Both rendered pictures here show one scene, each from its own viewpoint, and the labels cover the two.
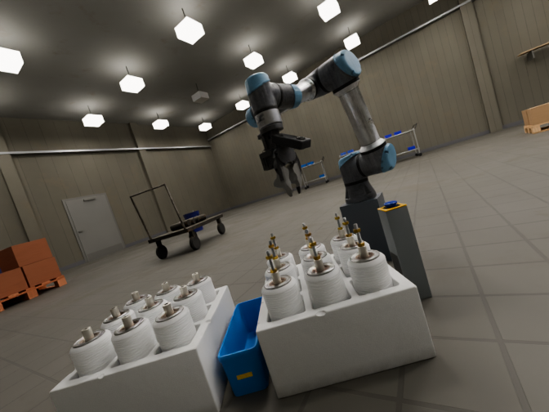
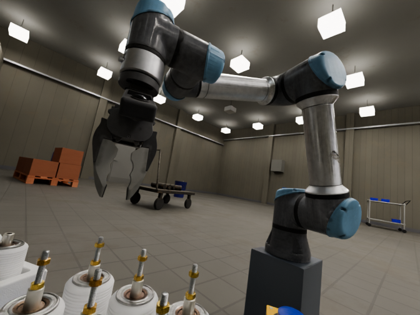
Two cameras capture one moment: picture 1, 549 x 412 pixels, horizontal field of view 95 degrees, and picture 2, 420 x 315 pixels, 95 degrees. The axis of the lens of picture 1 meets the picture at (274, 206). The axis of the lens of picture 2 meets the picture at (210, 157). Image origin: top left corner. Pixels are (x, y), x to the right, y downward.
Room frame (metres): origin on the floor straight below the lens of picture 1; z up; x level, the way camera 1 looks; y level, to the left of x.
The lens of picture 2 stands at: (0.48, -0.29, 0.49)
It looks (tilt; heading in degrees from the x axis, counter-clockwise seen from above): 8 degrees up; 14
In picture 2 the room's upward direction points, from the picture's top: 9 degrees clockwise
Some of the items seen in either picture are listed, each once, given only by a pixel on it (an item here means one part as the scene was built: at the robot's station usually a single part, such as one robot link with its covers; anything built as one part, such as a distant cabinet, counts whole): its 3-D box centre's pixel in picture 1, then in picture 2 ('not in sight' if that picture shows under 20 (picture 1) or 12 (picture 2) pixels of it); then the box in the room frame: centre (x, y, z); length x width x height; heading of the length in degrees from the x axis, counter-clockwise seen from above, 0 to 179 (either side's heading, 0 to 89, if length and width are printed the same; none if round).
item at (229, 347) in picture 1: (250, 338); not in sight; (0.77, 0.20, 0.06); 0.30 x 0.11 x 0.12; 177
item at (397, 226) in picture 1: (403, 252); not in sight; (0.82, -0.37, 0.16); 0.07 x 0.07 x 0.31; 87
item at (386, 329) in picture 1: (330, 304); not in sight; (0.76, -0.07, 0.09); 0.39 x 0.39 x 0.18; 87
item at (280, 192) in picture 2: (353, 167); (292, 207); (1.25, -0.43, 0.47); 0.13 x 0.12 x 0.14; 40
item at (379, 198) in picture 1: (369, 227); (282, 300); (1.26, -0.43, 0.15); 0.18 x 0.18 x 0.30; 58
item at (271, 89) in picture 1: (261, 96); (152, 37); (0.77, -0.06, 0.76); 0.09 x 0.08 x 0.11; 130
